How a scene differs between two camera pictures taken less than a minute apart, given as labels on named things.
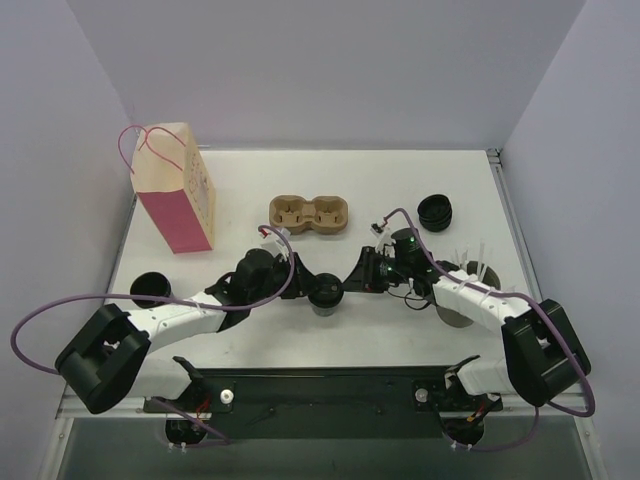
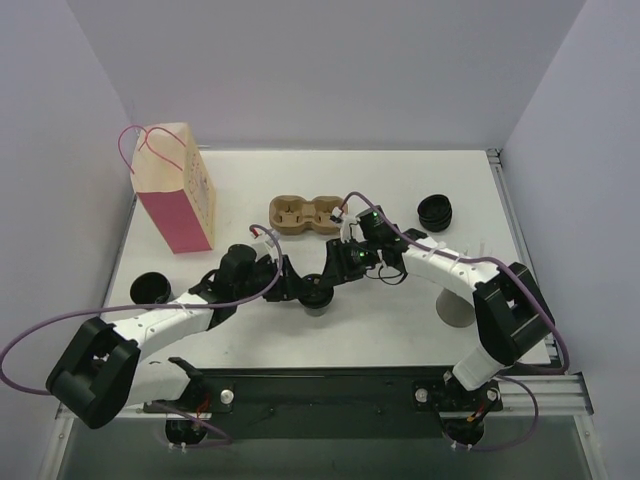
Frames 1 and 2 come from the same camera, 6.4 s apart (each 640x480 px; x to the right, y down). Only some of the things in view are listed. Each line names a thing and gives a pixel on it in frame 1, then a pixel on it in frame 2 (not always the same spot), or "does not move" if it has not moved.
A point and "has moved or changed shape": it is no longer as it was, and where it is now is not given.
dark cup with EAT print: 325,311 has moved or changed shape
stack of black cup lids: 435,212 does not move
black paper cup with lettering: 150,284 does not move
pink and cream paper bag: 174,186 does not move
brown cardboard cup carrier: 326,214 does not move
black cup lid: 326,289 has moved or changed shape
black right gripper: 367,270 → 335,262
